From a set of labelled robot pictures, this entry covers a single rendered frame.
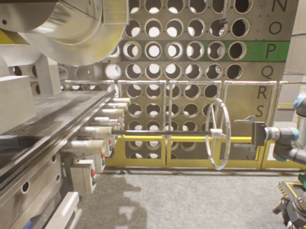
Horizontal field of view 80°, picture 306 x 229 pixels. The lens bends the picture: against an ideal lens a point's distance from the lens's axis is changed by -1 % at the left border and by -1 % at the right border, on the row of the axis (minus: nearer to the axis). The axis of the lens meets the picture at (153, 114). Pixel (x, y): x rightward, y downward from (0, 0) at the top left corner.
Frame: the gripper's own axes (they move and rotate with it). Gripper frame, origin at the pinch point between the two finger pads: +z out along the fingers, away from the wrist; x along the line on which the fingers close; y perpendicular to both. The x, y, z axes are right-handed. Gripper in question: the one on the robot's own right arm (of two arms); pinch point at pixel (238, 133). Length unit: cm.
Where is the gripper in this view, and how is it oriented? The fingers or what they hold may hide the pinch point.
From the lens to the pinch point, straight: 112.0
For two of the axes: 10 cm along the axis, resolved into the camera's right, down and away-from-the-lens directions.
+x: -0.1, 10.0, 0.2
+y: -0.3, 0.2, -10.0
